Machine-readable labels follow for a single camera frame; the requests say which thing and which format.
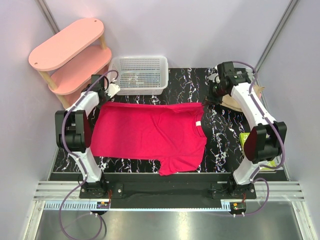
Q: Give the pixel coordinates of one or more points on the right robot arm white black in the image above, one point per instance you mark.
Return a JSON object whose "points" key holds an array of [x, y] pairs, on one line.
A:
{"points": [[267, 135]]}

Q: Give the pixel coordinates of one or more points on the green treehouse book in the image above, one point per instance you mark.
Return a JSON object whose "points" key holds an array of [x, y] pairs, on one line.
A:
{"points": [[242, 138]]}

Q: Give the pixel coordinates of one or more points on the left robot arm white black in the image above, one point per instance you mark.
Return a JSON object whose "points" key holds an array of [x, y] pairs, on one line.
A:
{"points": [[73, 131]]}

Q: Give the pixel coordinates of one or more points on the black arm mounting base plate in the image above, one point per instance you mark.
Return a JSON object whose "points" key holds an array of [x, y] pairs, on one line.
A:
{"points": [[216, 185]]}

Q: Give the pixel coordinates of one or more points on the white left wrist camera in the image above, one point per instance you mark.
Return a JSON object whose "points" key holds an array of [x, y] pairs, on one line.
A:
{"points": [[112, 90]]}

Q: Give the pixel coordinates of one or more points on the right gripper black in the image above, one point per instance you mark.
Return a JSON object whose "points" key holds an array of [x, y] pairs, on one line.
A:
{"points": [[212, 99]]}

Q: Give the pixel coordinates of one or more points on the pink three-tier shelf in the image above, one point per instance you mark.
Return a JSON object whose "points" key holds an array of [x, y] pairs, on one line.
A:
{"points": [[67, 60]]}

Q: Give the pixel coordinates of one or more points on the white perforated plastic basket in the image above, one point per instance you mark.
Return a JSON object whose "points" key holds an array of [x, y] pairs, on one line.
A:
{"points": [[139, 75]]}

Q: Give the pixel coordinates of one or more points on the red t shirt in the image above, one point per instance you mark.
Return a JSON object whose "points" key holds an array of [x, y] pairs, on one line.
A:
{"points": [[171, 134]]}

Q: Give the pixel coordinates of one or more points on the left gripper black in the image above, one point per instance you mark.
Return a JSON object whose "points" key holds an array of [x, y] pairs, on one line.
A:
{"points": [[107, 97]]}

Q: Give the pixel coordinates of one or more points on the folded beige t shirt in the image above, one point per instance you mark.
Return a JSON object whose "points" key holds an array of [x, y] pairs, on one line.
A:
{"points": [[230, 103]]}

